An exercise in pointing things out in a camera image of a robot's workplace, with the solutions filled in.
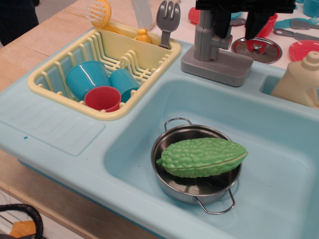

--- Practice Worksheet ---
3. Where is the grey toy spoon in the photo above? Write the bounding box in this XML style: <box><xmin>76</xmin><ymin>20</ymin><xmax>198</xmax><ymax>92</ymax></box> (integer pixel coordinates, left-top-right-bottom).
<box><xmin>273</xmin><ymin>28</ymin><xmax>319</xmax><ymax>41</ymax></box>

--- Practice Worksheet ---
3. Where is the blue plastic plate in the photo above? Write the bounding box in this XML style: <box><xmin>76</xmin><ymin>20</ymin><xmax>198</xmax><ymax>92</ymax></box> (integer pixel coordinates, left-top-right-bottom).
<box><xmin>231</xmin><ymin>11</ymin><xmax>242</xmax><ymax>20</ymax></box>

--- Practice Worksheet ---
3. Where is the light blue toy sink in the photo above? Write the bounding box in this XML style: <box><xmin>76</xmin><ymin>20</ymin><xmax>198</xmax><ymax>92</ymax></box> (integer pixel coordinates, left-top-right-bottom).
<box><xmin>0</xmin><ymin>26</ymin><xmax>319</xmax><ymax>239</ymax></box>

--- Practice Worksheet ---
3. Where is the small blue plastic cup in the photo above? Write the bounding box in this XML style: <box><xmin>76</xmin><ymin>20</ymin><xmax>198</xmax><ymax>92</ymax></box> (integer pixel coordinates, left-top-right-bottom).
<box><xmin>109</xmin><ymin>69</ymin><xmax>140</xmax><ymax>103</ymax></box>

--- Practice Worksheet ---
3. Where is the blue toy utensil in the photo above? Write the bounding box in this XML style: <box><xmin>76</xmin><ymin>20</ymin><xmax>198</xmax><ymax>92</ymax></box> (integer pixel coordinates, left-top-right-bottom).
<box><xmin>273</xmin><ymin>17</ymin><xmax>319</xmax><ymax>29</ymax></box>

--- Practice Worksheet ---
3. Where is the steel pot with handles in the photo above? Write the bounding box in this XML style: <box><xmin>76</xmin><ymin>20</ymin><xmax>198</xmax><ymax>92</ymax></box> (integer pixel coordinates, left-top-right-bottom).
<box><xmin>151</xmin><ymin>118</ymin><xmax>242</xmax><ymax>215</ymax></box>

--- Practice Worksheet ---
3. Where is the green toy bitter gourd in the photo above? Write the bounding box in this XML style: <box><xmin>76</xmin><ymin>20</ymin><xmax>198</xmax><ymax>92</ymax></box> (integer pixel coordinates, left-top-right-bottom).
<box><xmin>156</xmin><ymin>137</ymin><xmax>248</xmax><ymax>178</ymax></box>

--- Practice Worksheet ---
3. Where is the blue plastic cup background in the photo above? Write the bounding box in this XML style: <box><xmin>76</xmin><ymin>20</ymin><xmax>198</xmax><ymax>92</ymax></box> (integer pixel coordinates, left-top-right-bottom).
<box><xmin>303</xmin><ymin>0</ymin><xmax>319</xmax><ymax>17</ymax></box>

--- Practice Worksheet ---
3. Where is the red plastic bowl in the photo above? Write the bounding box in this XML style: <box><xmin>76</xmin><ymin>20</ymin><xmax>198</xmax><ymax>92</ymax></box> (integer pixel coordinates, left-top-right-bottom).
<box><xmin>257</xmin><ymin>13</ymin><xmax>278</xmax><ymax>38</ymax></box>

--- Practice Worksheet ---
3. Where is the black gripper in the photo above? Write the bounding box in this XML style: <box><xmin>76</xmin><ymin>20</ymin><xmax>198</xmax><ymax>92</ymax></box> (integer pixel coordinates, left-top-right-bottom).
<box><xmin>195</xmin><ymin>0</ymin><xmax>296</xmax><ymax>39</ymax></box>

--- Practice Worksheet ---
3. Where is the large blue plastic cup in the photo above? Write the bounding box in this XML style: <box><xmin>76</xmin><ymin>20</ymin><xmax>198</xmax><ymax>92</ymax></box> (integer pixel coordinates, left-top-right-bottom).
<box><xmin>66</xmin><ymin>61</ymin><xmax>111</xmax><ymax>101</ymax></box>

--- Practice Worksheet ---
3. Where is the grey toy faucet lever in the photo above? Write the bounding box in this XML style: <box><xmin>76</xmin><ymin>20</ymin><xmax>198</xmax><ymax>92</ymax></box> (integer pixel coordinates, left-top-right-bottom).
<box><xmin>212</xmin><ymin>34</ymin><xmax>233</xmax><ymax>50</ymax></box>

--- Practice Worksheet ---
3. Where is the red plastic plate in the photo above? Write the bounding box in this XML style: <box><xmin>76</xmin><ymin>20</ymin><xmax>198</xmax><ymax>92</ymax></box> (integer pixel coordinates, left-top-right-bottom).
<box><xmin>289</xmin><ymin>40</ymin><xmax>319</xmax><ymax>61</ymax></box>

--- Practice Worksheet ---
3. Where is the grey toy fork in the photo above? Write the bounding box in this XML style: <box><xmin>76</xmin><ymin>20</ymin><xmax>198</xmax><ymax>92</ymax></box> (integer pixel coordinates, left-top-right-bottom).
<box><xmin>156</xmin><ymin>0</ymin><xmax>180</xmax><ymax>49</ymax></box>

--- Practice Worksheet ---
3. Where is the toy knife yellow handle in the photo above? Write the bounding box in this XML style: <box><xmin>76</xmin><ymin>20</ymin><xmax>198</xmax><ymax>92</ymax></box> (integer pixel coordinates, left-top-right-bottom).
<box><xmin>132</xmin><ymin>0</ymin><xmax>153</xmax><ymax>43</ymax></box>

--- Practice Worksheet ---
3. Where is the red plastic cup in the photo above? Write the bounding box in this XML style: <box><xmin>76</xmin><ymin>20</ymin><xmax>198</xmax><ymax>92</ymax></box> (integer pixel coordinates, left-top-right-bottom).
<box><xmin>84</xmin><ymin>86</ymin><xmax>122</xmax><ymax>112</ymax></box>

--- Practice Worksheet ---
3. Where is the grey toy spatula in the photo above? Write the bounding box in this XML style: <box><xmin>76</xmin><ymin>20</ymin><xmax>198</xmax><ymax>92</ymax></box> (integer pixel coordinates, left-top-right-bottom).
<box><xmin>291</xmin><ymin>19</ymin><xmax>319</xmax><ymax>29</ymax></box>

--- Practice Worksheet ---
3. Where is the yellow dish brush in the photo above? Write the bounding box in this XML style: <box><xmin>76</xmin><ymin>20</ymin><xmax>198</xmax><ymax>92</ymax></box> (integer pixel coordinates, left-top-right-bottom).
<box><xmin>86</xmin><ymin>0</ymin><xmax>122</xmax><ymax>35</ymax></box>

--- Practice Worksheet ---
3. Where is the steel pot lid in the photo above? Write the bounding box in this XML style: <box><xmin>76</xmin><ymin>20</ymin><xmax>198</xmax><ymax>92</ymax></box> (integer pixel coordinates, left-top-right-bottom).
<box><xmin>231</xmin><ymin>37</ymin><xmax>282</xmax><ymax>64</ymax></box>

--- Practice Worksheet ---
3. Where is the orange object in bag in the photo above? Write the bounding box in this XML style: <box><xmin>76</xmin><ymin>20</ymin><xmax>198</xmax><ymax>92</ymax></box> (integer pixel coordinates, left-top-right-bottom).
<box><xmin>9</xmin><ymin>221</ymin><xmax>36</xmax><ymax>238</ymax></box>

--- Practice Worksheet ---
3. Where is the yellow dish rack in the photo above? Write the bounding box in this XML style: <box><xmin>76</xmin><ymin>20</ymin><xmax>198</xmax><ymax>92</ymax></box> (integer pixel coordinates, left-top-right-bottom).
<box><xmin>27</xmin><ymin>22</ymin><xmax>181</xmax><ymax>120</ymax></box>

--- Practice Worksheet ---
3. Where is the grey toy faucet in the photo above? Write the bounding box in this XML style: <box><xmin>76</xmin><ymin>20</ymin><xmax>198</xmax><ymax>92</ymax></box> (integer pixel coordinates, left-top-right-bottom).
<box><xmin>181</xmin><ymin>10</ymin><xmax>253</xmax><ymax>87</ymax></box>

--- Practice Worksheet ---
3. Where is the grey toy ladle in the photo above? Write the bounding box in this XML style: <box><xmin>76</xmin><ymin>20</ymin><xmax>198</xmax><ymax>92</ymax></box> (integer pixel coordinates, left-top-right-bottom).
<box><xmin>230</xmin><ymin>18</ymin><xmax>246</xmax><ymax>26</ymax></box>

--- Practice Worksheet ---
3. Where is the cream toy detergent bottle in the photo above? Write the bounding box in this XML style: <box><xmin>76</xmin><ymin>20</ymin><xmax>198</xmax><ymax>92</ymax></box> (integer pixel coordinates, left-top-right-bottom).
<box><xmin>271</xmin><ymin>51</ymin><xmax>319</xmax><ymax>109</ymax></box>

